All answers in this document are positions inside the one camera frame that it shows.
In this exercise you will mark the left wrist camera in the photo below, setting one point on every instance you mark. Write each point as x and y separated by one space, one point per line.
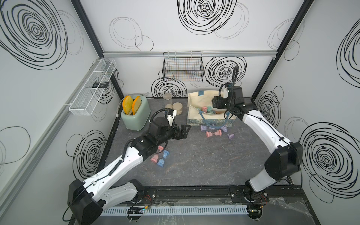
171 113

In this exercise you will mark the black wire basket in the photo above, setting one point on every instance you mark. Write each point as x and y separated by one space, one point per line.
183 66

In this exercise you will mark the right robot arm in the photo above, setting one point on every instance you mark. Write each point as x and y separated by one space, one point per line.
285 155

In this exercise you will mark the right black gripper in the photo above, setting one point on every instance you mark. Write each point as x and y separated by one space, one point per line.
218 101

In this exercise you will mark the black item in shelf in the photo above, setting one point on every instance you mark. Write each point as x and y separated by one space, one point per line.
101 85

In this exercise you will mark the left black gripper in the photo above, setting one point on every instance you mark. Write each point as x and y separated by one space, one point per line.
183 134

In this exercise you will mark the yellow toast slice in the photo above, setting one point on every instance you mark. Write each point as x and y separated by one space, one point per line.
127 104
136 105

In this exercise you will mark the cream canvas tote bag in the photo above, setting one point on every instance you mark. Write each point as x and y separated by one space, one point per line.
201 111

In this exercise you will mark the purple hourglass right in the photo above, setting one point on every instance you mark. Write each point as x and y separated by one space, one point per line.
225 130

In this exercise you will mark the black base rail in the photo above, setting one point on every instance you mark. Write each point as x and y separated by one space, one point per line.
237 193

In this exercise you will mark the mint green toaster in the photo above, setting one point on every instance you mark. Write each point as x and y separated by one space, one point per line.
137 122

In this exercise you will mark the left yellow toast slice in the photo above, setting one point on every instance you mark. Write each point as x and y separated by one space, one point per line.
127 104

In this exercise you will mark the white wire shelf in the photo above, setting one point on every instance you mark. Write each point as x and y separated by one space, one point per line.
87 99

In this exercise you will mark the right yellow toast slice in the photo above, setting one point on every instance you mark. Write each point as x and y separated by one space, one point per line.
136 105

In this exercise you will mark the white slotted cable duct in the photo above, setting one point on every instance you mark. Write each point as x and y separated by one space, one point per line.
177 210

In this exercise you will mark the purple hourglass by bag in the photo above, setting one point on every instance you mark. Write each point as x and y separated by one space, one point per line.
205 128

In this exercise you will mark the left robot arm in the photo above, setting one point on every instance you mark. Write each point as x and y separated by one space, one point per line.
87 199

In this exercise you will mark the tall glass jar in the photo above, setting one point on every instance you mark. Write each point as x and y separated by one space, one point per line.
168 100

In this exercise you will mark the blue hourglass lower left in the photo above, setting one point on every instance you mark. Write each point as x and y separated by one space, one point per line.
161 161

